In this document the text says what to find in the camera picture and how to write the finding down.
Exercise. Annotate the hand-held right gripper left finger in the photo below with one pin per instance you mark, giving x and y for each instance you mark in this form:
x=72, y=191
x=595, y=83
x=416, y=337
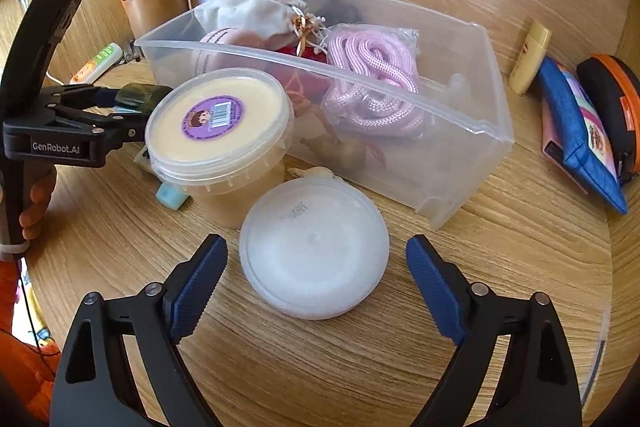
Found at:
x=195, y=297

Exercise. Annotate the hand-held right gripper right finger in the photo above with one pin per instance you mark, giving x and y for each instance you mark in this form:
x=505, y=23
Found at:
x=436, y=294

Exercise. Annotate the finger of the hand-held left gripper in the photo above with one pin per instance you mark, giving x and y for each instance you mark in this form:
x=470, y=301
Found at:
x=110, y=124
x=80, y=94

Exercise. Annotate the dark green translucent item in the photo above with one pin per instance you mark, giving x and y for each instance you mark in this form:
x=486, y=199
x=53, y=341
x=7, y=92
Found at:
x=142, y=96

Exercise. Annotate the plastic tub with cream lid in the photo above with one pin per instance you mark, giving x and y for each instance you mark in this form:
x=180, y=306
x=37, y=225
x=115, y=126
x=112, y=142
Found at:
x=220, y=117

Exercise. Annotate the round translucent white container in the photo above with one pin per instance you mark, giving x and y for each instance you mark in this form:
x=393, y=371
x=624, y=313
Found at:
x=312, y=252

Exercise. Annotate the pink round case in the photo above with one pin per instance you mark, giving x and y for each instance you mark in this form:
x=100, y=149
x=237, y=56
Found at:
x=225, y=39

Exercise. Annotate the clear plastic bin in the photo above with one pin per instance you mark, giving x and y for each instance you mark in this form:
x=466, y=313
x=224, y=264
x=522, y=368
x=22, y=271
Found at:
x=450, y=132

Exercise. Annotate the white cloth pouch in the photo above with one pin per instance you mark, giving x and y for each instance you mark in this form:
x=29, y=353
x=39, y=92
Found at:
x=255, y=17

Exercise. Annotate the wooden desktop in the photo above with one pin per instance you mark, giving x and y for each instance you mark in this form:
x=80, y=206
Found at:
x=325, y=372

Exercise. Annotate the person's left hand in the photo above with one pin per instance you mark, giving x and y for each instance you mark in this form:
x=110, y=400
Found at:
x=40, y=202

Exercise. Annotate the orange green white tube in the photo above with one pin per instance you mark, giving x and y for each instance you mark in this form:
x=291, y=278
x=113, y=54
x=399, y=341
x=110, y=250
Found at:
x=97, y=62

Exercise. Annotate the small teal block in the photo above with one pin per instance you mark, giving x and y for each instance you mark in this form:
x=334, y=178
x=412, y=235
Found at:
x=172, y=197

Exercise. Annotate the brown ceramic mug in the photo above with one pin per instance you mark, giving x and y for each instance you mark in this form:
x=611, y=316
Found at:
x=150, y=9

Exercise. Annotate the orange garment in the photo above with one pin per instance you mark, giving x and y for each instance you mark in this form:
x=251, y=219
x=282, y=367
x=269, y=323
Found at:
x=20, y=342

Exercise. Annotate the blue zip pouch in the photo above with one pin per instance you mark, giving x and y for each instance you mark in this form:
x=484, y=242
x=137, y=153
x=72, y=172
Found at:
x=580, y=132

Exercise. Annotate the pale yellow tube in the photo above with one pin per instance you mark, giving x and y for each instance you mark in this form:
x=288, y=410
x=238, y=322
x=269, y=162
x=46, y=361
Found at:
x=530, y=57

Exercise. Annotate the orange black zip case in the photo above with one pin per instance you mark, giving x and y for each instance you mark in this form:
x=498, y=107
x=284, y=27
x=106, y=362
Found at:
x=615, y=97

